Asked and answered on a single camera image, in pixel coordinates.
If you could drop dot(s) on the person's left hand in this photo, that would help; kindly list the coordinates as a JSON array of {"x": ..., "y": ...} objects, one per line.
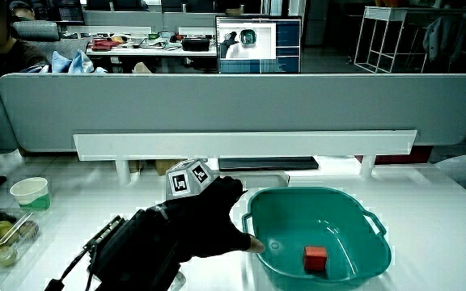
[{"x": 200, "y": 218}]

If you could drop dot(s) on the red block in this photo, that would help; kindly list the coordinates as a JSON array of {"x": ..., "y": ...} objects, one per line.
[{"x": 314, "y": 258}]

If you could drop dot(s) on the brown cardboard box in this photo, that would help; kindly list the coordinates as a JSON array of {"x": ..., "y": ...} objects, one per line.
[{"x": 166, "y": 165}]

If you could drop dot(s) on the white desk shelf riser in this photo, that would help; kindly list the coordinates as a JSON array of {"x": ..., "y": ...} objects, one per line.
[{"x": 241, "y": 144}]

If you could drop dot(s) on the teal plastic basin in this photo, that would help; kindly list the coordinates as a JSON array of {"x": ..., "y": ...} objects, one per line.
[{"x": 297, "y": 214}]

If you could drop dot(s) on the long grey desk partition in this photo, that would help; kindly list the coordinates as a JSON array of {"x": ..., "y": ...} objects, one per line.
[{"x": 237, "y": 105}]

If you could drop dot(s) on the white and green paper cup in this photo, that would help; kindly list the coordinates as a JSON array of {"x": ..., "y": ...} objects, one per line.
[{"x": 30, "y": 194}]

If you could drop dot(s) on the white background desk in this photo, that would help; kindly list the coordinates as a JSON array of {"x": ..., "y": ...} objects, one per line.
[{"x": 152, "y": 51}]

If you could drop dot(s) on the black box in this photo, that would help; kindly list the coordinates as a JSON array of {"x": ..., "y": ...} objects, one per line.
[{"x": 195, "y": 44}]

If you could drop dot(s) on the clear plastic fruit container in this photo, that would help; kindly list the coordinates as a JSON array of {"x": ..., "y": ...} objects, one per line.
[{"x": 20, "y": 220}]

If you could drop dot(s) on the computer monitor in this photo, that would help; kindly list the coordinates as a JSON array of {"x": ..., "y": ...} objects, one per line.
[{"x": 287, "y": 40}]

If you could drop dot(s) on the red tray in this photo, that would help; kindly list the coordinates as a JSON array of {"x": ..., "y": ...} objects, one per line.
[{"x": 104, "y": 44}]

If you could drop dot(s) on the blue cloth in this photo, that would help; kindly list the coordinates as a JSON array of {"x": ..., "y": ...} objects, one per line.
[{"x": 61, "y": 64}]

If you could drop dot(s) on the grey chair headrest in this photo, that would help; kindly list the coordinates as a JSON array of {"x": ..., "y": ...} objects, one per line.
[{"x": 35, "y": 30}]

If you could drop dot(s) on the white metal rack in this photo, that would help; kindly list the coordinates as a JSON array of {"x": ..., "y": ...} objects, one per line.
[{"x": 378, "y": 40}]

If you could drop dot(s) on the grey hanging jacket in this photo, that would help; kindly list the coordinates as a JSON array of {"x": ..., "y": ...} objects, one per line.
[{"x": 441, "y": 38}]

